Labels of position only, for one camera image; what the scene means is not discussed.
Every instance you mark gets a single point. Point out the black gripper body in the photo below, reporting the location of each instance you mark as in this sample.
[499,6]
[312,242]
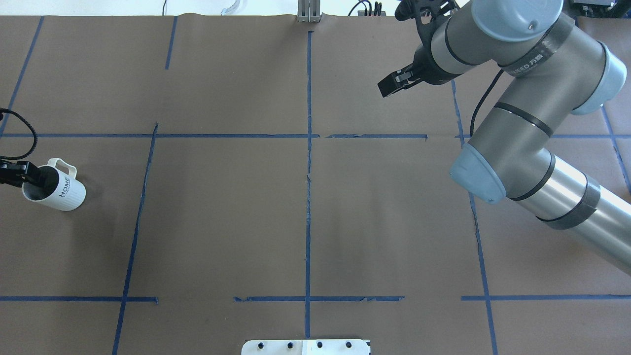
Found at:
[428,70]

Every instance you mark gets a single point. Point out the aluminium frame post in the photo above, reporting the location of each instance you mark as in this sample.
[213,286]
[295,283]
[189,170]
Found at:
[309,11]

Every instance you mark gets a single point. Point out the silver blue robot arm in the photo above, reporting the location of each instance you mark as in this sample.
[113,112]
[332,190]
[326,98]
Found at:
[556,70]

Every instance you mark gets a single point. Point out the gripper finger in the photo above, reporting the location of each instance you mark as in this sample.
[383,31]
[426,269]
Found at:
[388,85]
[18,173]
[405,78]

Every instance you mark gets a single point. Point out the white ribbed HOME mug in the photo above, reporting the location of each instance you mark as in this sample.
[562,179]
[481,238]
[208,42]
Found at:
[61,190]

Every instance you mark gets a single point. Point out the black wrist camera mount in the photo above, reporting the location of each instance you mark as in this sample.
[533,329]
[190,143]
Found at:
[429,15]

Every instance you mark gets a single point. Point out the white pedestal column base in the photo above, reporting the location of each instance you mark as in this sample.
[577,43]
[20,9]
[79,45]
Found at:
[307,347]

